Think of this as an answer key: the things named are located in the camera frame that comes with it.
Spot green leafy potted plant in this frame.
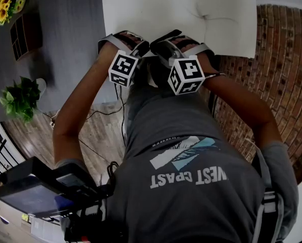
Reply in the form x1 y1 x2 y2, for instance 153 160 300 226
0 75 48 123

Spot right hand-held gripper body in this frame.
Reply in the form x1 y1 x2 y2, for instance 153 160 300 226
150 29 215 96

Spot white floor cable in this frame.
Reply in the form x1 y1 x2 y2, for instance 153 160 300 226
49 109 62 129

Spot person's left forearm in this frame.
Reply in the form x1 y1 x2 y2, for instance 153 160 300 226
53 44 121 167

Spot person's left hand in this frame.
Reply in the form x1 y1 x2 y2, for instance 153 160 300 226
119 30 144 47

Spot brown wooden desk organizer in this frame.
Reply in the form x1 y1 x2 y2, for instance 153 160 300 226
10 13 44 62

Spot person's right forearm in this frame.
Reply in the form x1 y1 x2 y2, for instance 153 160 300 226
198 53 283 150

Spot grey backpack strap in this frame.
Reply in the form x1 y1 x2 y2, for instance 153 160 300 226
251 147 285 243

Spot person's grey t-shirt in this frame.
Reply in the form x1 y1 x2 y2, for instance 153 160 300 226
54 85 299 243

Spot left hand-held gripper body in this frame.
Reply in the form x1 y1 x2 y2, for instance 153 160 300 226
97 30 151 88

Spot yellow sunflowers in white pot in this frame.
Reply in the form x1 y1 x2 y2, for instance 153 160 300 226
0 0 27 26

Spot black chest rig mount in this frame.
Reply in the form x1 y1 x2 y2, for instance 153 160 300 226
62 160 121 243

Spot black floor cable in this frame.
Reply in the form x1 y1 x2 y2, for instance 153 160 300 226
86 84 127 146

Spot person's right hand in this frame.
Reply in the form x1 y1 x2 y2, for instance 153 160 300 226
170 35 201 53

